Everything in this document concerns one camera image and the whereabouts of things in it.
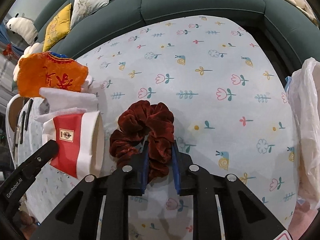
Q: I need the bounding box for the dark red velvet scrunchie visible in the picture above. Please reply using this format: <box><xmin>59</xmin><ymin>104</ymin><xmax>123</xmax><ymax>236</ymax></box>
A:
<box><xmin>109</xmin><ymin>100</ymin><xmax>174</xmax><ymax>181</ymax></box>

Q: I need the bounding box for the white tissue paper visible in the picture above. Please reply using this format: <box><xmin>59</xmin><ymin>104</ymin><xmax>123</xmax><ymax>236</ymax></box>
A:
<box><xmin>34</xmin><ymin>75</ymin><xmax>98</xmax><ymax>124</ymax></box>

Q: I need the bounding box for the black remote control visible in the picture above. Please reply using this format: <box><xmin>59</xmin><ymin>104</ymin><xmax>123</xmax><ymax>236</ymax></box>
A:
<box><xmin>19</xmin><ymin>111</ymin><xmax>26</xmax><ymax>144</ymax></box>
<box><xmin>24</xmin><ymin>99</ymin><xmax>34</xmax><ymax>131</ymax></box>

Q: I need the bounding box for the white long plush toy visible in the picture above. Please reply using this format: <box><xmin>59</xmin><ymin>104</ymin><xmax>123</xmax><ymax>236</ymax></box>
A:
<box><xmin>5</xmin><ymin>16</ymin><xmax>38</xmax><ymax>46</ymax></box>

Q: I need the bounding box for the dark green curved sofa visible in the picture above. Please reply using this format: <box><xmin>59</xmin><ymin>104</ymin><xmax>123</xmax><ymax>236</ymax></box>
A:
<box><xmin>52</xmin><ymin>0</ymin><xmax>319</xmax><ymax>71</ymax></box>

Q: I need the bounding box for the orange snack bag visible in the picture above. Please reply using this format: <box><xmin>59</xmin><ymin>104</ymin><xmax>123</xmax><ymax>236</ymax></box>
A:
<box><xmin>16</xmin><ymin>51</ymin><xmax>88</xmax><ymax>98</ymax></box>

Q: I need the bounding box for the person's left hand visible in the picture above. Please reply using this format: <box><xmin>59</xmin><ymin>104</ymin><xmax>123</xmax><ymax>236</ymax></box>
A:
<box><xmin>14</xmin><ymin>210</ymin><xmax>38</xmax><ymax>239</ymax></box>

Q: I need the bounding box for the trash bin with white bag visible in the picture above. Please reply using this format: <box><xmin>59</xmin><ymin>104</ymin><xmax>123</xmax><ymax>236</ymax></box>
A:
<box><xmin>285</xmin><ymin>57</ymin><xmax>319</xmax><ymax>210</ymax></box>

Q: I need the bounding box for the floral light blue tablecloth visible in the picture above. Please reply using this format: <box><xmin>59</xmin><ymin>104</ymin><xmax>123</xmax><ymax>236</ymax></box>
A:
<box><xmin>15</xmin><ymin>15</ymin><xmax>301</xmax><ymax>240</ymax></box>

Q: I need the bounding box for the white chair frame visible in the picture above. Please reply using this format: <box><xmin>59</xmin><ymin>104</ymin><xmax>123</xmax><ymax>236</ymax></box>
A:
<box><xmin>5</xmin><ymin>94</ymin><xmax>24</xmax><ymax>167</ymax></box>

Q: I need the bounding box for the small yellow embroidered cushion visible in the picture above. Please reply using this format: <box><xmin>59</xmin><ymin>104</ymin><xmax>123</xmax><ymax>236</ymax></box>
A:
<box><xmin>43</xmin><ymin>3</ymin><xmax>72</xmax><ymax>52</ymax></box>

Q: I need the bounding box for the small daisy pillow left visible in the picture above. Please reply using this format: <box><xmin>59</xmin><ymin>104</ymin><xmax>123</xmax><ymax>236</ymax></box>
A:
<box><xmin>13</xmin><ymin>42</ymin><xmax>44</xmax><ymax>82</ymax></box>

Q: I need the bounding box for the pink blanket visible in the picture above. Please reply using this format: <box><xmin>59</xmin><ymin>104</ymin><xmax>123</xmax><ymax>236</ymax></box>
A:
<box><xmin>288</xmin><ymin>199</ymin><xmax>318</xmax><ymax>239</ymax></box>

